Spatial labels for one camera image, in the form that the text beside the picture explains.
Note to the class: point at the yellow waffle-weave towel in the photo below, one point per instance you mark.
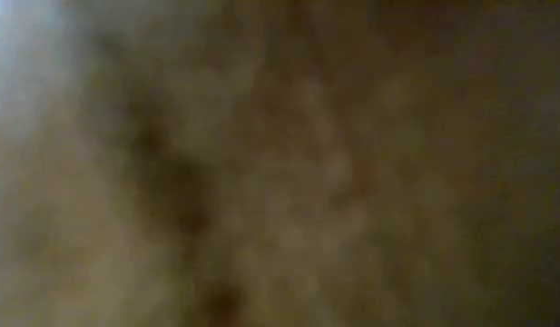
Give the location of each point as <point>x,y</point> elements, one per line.
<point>279,181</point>

